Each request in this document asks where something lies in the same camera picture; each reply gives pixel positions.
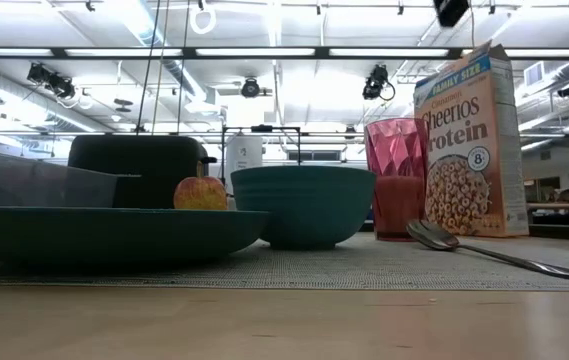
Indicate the teal green ribbed bowl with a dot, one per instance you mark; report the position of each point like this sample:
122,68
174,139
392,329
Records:
304,207

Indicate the red yellow apple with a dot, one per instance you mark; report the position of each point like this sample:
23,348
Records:
200,195

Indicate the pink faceted plastic cup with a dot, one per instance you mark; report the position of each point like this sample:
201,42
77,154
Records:
396,175

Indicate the silver metal spoon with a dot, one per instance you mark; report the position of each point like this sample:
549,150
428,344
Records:
436,236

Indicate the orange Cheerios Protein cereal box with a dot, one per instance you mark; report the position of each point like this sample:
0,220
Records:
474,150

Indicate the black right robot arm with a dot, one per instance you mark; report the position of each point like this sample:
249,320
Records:
450,11

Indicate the white cylindrical tank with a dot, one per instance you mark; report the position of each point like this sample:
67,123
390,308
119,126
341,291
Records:
244,152

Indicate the grey woven placemat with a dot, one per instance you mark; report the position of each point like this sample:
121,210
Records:
339,267

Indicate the black two-slot toaster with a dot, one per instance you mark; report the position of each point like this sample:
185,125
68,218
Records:
139,160

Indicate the dark green round plate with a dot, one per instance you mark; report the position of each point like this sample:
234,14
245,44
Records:
114,232

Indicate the smoky clear plastic tray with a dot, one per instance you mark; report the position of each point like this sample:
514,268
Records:
39,182

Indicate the wooden workbench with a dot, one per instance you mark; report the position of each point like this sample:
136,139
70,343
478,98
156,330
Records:
564,205

